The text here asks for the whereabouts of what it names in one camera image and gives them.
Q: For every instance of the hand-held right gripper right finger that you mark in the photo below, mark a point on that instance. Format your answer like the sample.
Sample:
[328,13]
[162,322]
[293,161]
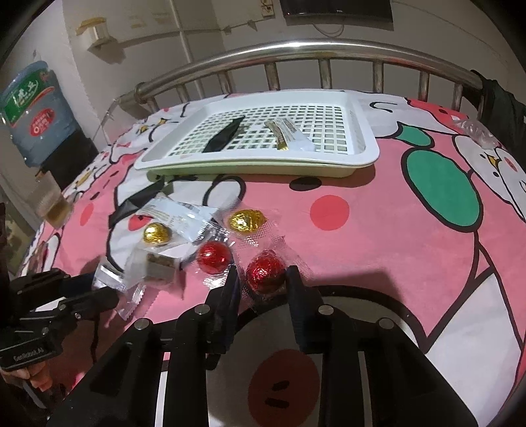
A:
[294,287]

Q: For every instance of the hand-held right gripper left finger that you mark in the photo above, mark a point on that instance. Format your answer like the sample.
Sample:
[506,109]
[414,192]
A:
[232,287]

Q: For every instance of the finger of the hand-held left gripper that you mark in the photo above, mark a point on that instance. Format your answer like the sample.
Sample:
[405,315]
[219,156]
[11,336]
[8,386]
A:
[82,308]
[49,281]

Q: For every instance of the red foil chocolate ball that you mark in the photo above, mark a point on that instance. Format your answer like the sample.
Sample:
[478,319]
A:
[213,257]
[265,273]

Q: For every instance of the gold foil chocolate ball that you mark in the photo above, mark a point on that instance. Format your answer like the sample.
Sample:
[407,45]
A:
[245,220]
[157,234]

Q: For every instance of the clear nougat packet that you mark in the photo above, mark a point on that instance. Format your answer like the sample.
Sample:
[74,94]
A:
[156,267]

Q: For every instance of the black snack packet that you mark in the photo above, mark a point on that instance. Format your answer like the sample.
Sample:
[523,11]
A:
[224,133]
[123,209]

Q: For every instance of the white perforated plastic tray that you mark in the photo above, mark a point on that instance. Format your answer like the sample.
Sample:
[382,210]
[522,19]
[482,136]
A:
[172,164]

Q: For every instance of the person's left hand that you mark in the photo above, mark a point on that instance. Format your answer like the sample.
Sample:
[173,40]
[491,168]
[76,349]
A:
[37,375]

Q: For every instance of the clear plastic cup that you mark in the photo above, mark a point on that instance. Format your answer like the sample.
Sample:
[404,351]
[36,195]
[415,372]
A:
[53,201]

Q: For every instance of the white snack packet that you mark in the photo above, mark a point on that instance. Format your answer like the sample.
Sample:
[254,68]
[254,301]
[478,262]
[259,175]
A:
[181,213]

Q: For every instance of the pink printed blanket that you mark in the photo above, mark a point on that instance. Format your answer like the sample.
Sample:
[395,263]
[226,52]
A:
[411,267]

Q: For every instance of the black water dispenser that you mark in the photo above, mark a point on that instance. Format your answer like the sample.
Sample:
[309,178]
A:
[70,164]

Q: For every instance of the white stick packet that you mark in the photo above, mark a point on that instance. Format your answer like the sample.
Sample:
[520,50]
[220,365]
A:
[298,139]

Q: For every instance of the gold stick packet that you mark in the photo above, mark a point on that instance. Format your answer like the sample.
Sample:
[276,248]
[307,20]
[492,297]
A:
[277,135]

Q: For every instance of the blue water bottle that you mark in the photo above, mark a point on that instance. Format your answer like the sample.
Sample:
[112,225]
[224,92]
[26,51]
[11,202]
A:
[37,115]

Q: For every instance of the clear plastic wrapper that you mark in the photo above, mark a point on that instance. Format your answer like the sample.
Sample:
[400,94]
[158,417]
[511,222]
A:
[476,131]

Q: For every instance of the metal bed headboard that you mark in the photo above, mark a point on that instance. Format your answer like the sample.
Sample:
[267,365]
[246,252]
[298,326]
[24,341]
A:
[287,47]

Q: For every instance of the dark cloth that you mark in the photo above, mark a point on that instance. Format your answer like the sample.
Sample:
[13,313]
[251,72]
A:
[501,106]

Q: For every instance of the small wall shelf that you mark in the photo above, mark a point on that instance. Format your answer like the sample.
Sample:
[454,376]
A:
[96,35]

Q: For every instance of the wall socket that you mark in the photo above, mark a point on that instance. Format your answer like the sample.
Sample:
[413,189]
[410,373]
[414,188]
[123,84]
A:
[268,8]

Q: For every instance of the black wall television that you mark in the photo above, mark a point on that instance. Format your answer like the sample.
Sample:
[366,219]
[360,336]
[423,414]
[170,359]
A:
[337,8]

